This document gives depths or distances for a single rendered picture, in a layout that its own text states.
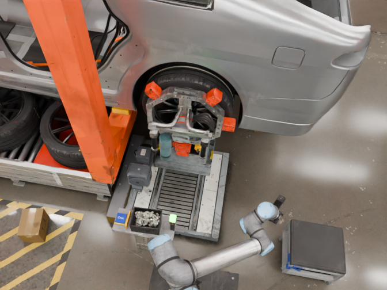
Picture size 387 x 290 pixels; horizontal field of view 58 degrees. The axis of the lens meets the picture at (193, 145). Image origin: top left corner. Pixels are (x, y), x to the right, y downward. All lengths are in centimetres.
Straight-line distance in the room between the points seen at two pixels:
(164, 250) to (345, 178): 227
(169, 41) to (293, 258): 171
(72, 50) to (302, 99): 144
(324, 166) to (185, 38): 204
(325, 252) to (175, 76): 164
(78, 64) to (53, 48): 12
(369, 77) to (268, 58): 260
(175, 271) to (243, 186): 169
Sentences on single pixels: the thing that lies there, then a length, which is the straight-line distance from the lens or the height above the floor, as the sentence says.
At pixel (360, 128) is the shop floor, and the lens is 403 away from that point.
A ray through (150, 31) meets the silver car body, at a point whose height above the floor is 151.
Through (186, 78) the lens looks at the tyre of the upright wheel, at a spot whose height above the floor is 118.
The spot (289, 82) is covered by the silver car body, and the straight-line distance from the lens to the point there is 227.
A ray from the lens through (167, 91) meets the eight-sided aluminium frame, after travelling 233.
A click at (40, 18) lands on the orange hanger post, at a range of 161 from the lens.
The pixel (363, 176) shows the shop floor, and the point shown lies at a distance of 369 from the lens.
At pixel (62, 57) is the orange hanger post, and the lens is 171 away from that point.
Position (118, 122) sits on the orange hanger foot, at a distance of 273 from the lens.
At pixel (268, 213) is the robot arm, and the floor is 104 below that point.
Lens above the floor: 283
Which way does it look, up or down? 56 degrees down
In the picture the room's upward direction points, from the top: 6 degrees clockwise
